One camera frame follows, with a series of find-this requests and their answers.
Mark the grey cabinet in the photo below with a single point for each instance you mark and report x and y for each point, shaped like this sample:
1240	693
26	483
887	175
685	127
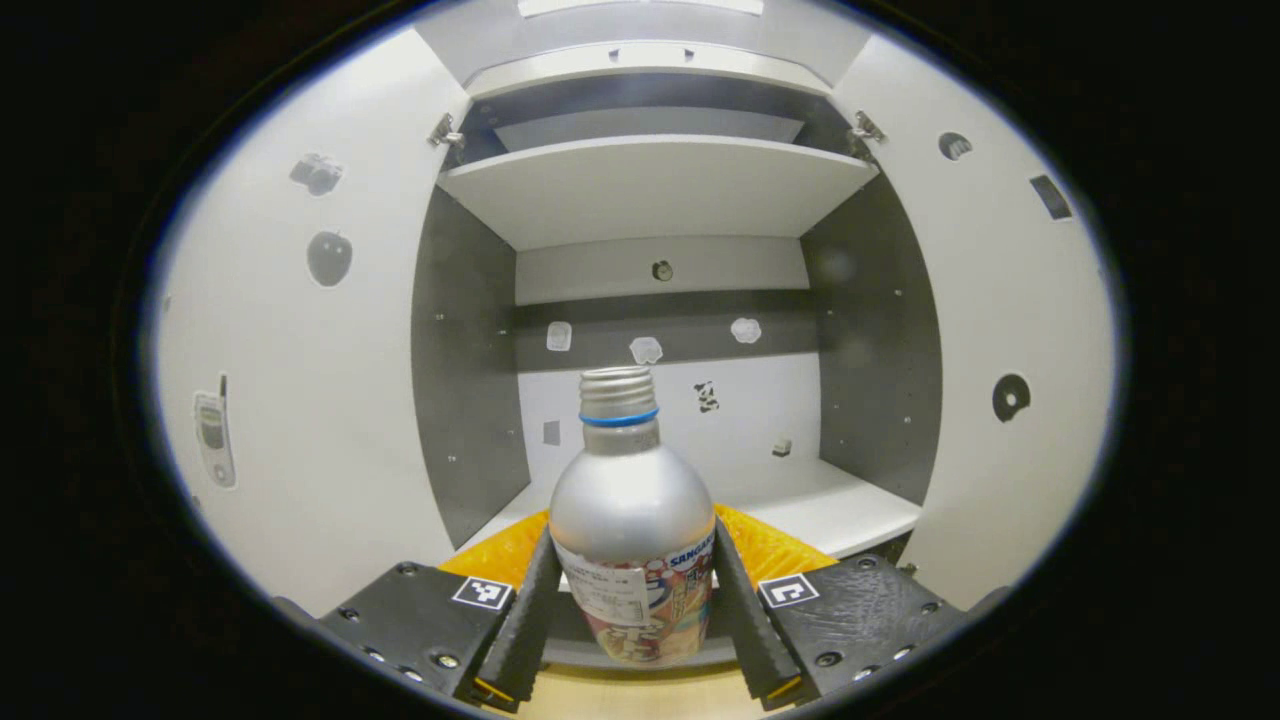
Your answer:
470	380

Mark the grey cabinet door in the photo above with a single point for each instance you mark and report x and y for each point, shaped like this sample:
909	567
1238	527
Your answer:
1010	300
330	400

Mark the large ceiling light panel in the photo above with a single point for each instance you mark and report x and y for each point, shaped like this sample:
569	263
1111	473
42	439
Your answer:
640	6

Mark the metal door hinge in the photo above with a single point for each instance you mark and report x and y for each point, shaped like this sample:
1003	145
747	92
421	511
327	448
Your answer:
866	127
444	131

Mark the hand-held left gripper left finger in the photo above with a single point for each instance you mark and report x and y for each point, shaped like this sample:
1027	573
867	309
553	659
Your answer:
525	620

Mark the grey cabinet shelf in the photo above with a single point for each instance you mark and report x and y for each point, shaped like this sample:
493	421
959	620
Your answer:
650	190

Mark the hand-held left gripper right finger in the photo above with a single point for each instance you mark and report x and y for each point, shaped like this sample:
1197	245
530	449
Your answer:
745	620

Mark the silver bottle with printed label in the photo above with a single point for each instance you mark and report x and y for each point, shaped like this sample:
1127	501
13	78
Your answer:
630	510

